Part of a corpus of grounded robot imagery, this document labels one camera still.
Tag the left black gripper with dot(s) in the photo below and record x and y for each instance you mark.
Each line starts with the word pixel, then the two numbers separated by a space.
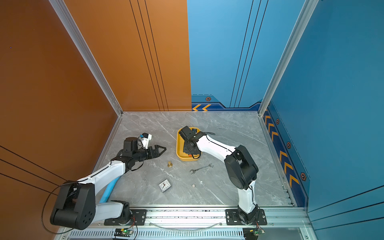
pixel 152 155

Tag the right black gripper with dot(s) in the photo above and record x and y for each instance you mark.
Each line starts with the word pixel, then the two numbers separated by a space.
pixel 185 150

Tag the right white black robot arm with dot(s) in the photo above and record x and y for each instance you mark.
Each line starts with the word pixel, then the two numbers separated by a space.
pixel 241 168

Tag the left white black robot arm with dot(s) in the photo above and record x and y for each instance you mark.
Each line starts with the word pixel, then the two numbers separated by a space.
pixel 76 206

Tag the yellow plastic bin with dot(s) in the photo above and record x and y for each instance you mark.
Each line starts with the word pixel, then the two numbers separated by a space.
pixel 183 148

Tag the silver open-end wrench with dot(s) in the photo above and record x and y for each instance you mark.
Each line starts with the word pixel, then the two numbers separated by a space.
pixel 200 169

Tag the small square white clock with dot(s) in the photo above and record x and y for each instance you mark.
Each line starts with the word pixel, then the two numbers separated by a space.
pixel 165 185

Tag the light blue tube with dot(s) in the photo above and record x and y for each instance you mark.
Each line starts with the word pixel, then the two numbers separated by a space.
pixel 108 190

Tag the green circuit board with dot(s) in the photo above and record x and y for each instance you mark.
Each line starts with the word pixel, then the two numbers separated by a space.
pixel 124 234

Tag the right small circuit board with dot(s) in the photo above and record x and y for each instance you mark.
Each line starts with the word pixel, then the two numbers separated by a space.
pixel 252 233

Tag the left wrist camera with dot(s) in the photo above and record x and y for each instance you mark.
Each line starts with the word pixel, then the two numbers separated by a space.
pixel 145 139

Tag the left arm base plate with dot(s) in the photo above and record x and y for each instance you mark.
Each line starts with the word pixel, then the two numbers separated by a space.
pixel 135 217

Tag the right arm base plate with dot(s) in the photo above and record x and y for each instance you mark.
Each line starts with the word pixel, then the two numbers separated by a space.
pixel 236 217

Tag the aluminium front rail frame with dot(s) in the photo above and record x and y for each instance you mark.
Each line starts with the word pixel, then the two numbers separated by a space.
pixel 202 223

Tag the left aluminium corner post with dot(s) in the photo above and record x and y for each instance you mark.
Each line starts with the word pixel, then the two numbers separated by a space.
pixel 76 36

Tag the aluminium corner post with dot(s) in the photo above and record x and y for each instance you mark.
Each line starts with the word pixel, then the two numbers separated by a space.
pixel 76 36
pixel 292 43

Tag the right aluminium corner post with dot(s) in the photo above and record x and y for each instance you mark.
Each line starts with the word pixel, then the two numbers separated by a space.
pixel 292 43

